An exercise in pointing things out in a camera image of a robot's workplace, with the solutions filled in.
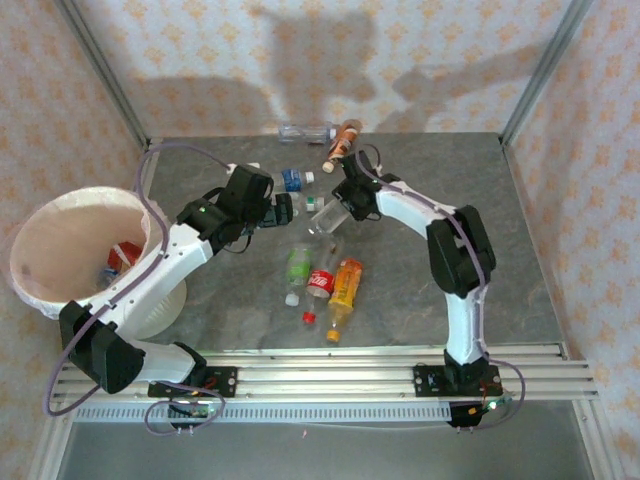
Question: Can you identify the orange juice bottle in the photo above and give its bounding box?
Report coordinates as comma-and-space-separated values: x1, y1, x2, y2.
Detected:
325, 256, 365, 344

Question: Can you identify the white slotted cable tray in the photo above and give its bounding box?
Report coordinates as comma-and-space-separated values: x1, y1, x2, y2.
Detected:
74, 403, 454, 425

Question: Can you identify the aluminium frame post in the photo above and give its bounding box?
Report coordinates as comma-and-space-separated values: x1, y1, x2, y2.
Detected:
53, 0, 152, 149
498, 0, 595, 147

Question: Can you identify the small electronics board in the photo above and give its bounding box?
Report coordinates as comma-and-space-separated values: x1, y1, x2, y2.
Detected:
167, 398, 225, 433
446, 396, 515, 433

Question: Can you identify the white ribbed plastic bin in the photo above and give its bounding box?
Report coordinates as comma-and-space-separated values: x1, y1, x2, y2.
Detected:
8, 185, 189, 341

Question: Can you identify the brown bottle cream cap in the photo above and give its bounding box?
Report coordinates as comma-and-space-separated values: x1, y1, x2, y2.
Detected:
322, 118, 364, 175

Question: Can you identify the cola bottle red label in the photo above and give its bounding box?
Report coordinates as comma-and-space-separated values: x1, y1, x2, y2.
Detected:
301, 242, 337, 327

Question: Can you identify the plain clear plastic bottle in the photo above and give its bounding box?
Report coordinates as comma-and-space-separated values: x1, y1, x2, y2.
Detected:
306, 198, 352, 237

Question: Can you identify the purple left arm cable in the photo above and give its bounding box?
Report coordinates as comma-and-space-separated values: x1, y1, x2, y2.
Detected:
45, 142, 239, 437

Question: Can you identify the clear ribbed bottle blue ring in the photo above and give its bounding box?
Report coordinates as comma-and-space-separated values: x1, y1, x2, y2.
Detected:
277, 121, 340, 147

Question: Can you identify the clear bottle green label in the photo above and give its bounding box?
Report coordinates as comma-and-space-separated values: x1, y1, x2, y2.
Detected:
284, 243, 314, 307

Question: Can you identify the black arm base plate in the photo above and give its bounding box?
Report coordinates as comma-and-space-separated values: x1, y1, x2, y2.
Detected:
147, 366, 238, 400
412, 364, 502, 399

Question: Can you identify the clear bottle white label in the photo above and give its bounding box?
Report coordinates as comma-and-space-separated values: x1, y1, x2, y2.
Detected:
293, 193, 325, 217

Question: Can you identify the translucent plastic bin liner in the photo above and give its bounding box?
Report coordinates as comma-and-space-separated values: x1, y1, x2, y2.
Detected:
2, 185, 169, 322

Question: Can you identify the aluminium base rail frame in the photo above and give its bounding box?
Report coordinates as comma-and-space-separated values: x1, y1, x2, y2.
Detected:
52, 342, 600, 402

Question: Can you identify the clear bottle blue label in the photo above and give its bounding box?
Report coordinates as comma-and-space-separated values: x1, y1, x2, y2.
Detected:
248, 162, 317, 194

